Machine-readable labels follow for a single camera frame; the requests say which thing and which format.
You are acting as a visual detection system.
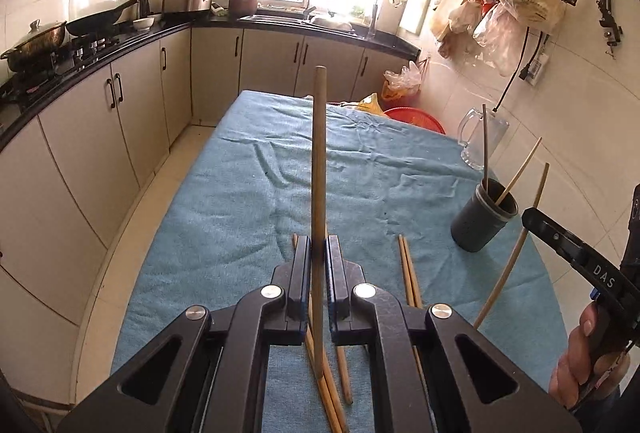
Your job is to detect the silver rice cooker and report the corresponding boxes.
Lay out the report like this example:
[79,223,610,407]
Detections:
[161,0,215,16]

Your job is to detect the beige base cabinets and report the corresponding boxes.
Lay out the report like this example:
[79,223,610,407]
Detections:
[0,25,421,409]

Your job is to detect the black wok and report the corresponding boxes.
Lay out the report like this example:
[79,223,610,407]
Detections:
[65,0,148,38]

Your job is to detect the black power cable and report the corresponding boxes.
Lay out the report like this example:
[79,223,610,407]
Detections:
[492,30,548,114]

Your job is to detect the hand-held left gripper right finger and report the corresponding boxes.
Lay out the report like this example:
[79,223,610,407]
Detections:
[326,235,583,433]

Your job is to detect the orange and clear plastic bag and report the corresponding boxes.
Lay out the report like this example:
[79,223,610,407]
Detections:
[382,60,426,102]

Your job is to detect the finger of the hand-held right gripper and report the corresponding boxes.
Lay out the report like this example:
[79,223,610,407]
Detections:
[521,207,623,301]

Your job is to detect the red plastic basin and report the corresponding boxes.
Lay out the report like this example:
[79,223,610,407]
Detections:
[384,107,446,136]

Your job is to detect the pale wooden chopstick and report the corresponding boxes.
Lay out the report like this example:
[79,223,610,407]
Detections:
[495,138,543,204]

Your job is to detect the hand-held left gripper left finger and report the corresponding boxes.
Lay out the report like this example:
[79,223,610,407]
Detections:
[57,235,313,433]

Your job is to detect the white wall socket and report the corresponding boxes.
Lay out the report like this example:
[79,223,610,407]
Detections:
[527,54,551,86]

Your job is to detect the brown pot with lid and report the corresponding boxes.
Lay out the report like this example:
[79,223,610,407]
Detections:
[229,0,260,18]

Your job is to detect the grey chopstick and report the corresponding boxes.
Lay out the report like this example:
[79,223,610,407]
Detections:
[481,104,491,186]

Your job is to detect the steel pot with glass lid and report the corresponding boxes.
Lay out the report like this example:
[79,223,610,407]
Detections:
[0,19,68,72]

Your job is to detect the person's right hand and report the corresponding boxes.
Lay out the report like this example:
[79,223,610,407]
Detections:
[549,302,632,410]

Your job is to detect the gas stove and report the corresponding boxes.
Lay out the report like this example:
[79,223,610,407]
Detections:
[10,33,123,88]

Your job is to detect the beige plastic bag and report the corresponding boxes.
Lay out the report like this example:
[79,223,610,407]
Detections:
[431,0,481,58]

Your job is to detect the yellow bag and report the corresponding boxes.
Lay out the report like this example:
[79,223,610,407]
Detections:
[357,93,388,116]

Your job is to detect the steel sink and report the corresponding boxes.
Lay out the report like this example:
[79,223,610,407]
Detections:
[240,13,358,36]

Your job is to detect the dark grey chopstick holder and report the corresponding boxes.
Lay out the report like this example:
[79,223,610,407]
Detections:
[450,178,521,254]

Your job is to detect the black kitchen countertop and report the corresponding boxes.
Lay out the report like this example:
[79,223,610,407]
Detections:
[0,10,421,154]

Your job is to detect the blue towel cloth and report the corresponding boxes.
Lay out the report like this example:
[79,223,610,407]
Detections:
[111,90,568,433]

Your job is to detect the white cutting board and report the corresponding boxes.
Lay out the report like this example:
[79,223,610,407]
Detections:
[399,0,433,35]

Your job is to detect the clear glass mug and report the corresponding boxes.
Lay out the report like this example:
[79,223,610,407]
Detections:
[457,108,511,171]

